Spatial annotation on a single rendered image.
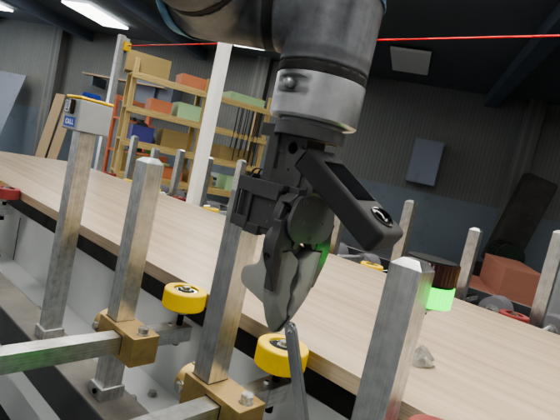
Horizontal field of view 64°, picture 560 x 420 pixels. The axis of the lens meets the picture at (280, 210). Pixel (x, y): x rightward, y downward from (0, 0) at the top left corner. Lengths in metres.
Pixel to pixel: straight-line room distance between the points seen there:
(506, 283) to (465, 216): 4.73
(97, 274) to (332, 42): 1.07
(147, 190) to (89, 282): 0.66
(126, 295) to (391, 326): 0.50
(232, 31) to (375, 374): 0.37
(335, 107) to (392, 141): 8.96
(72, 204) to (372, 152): 8.57
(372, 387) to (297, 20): 0.37
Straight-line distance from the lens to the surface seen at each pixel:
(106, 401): 0.92
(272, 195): 0.44
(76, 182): 1.03
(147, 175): 0.79
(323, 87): 0.43
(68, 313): 1.48
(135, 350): 0.80
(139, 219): 0.80
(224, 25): 0.47
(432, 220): 9.33
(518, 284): 4.78
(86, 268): 1.43
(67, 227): 1.05
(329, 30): 0.44
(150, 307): 1.16
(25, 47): 13.69
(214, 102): 2.24
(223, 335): 0.65
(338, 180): 0.42
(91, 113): 1.01
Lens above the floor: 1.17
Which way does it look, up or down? 5 degrees down
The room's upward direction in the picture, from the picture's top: 13 degrees clockwise
